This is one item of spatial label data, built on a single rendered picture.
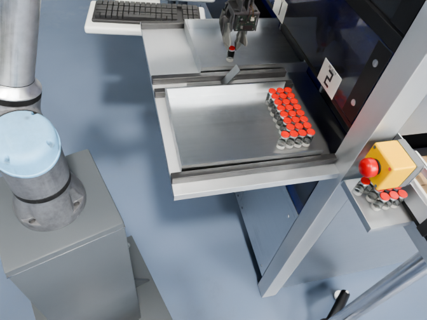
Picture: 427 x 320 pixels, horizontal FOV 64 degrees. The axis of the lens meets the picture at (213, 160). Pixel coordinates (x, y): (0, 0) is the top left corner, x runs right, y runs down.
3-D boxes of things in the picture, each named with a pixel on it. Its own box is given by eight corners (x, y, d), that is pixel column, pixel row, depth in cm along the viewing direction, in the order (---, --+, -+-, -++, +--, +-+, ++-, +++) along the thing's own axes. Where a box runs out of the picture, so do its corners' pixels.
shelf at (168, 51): (271, 24, 128) (272, 19, 126) (365, 174, 86) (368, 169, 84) (140, 27, 117) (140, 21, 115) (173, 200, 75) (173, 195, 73)
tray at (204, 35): (277, 26, 123) (280, 17, 120) (306, 71, 108) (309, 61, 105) (183, 28, 115) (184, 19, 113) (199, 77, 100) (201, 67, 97)
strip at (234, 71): (234, 80, 101) (237, 63, 96) (236, 87, 99) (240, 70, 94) (186, 84, 97) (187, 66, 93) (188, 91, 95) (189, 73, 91)
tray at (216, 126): (281, 91, 100) (284, 80, 97) (318, 159, 85) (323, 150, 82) (164, 98, 92) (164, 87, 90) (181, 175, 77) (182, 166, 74)
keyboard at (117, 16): (198, 9, 140) (199, 3, 138) (201, 28, 131) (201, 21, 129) (96, 3, 134) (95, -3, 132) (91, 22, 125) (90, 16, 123)
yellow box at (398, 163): (387, 160, 76) (405, 138, 70) (405, 186, 72) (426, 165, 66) (357, 164, 74) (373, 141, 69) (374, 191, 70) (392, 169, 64)
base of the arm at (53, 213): (24, 242, 72) (7, 219, 65) (9, 189, 80) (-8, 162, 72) (95, 214, 78) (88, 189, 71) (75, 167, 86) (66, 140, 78)
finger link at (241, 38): (239, 59, 101) (242, 30, 94) (233, 47, 104) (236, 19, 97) (249, 58, 101) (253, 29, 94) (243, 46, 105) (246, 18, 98)
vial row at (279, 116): (271, 100, 96) (274, 87, 93) (294, 148, 86) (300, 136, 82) (263, 101, 96) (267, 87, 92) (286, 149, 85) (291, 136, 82)
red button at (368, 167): (369, 164, 72) (378, 152, 69) (379, 180, 70) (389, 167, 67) (353, 166, 71) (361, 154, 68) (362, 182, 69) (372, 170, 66)
